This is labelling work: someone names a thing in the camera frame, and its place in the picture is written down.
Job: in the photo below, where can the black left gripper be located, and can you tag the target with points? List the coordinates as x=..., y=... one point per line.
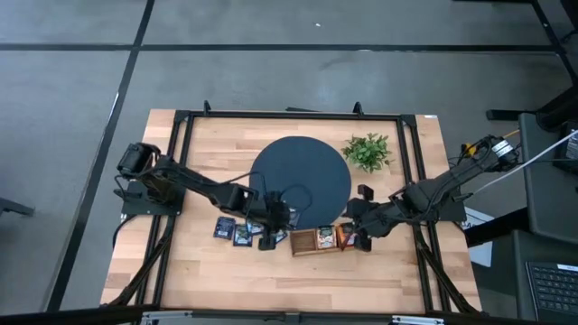
x=273, y=212

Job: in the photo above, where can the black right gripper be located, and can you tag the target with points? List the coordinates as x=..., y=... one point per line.
x=377, y=219

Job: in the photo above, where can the dark blue blackcurrant tea bag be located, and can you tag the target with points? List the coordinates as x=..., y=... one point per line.
x=242, y=235
x=281, y=236
x=256, y=228
x=224, y=227
x=294, y=217

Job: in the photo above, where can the orange peach tea bag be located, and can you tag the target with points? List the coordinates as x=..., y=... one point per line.
x=345, y=234

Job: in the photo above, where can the beige fruit tea bag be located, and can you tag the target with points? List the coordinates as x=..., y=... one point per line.
x=326, y=237

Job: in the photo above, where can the wooden three-compartment tea box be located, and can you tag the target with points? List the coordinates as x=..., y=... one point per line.
x=303, y=241

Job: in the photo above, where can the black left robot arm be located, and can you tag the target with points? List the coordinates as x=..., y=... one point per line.
x=194, y=180

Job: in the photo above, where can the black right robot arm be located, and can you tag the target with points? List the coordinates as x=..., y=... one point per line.
x=442, y=185

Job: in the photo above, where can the small green potted plant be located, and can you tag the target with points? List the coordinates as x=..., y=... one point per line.
x=366, y=152

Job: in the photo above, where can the round dark woven placemat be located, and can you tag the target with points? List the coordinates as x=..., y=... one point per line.
x=307, y=167

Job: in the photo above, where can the silver aluminium extrusion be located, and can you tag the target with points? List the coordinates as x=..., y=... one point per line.
x=165, y=316
x=417, y=320

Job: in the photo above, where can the white paper sheet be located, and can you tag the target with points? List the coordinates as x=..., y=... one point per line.
x=481, y=253

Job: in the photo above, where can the black desk leg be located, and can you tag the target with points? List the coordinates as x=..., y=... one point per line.
x=496, y=228

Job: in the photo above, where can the dark grey desk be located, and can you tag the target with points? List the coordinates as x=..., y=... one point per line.
x=501, y=271

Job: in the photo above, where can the dark laptop keyboard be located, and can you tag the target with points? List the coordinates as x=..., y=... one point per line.
x=555, y=286

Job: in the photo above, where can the black crossbar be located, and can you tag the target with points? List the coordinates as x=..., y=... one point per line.
x=68, y=316

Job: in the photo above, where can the black device on desk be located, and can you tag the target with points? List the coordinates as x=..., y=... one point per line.
x=570, y=149

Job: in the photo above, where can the black chair base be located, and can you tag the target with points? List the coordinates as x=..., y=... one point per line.
x=555, y=108

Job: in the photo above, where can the dark chair leg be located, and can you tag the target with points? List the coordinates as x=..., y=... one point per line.
x=13, y=207

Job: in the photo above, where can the black aluminium table frame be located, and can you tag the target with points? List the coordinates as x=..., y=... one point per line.
x=293, y=115

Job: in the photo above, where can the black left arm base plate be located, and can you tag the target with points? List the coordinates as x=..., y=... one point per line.
x=135, y=205

